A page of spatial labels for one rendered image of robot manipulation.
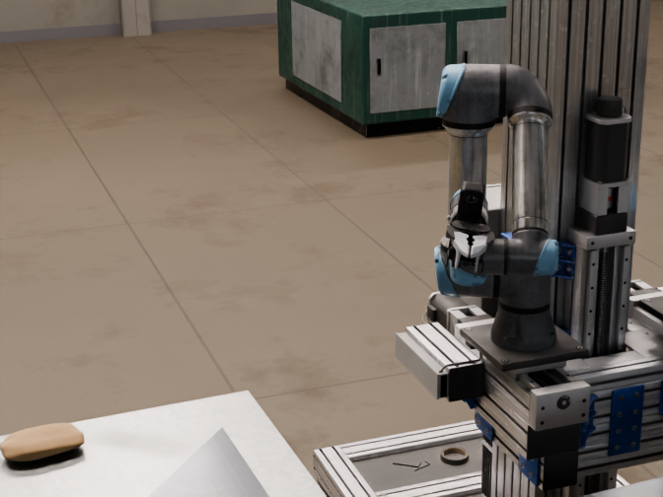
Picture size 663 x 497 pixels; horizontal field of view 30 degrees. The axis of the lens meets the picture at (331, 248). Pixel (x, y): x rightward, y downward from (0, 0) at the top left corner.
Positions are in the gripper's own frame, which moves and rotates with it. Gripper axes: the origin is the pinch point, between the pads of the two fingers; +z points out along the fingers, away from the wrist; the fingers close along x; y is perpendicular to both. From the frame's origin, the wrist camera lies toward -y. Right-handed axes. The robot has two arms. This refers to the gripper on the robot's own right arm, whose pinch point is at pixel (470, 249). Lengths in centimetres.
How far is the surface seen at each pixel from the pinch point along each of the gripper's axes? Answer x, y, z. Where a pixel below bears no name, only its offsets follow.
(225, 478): 37, 44, 19
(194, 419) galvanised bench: 48, 48, -8
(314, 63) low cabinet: 104, 126, -721
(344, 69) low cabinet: 76, 114, -664
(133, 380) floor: 115, 163, -237
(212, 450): 42, 44, 9
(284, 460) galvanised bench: 28, 45, 7
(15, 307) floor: 192, 174, -311
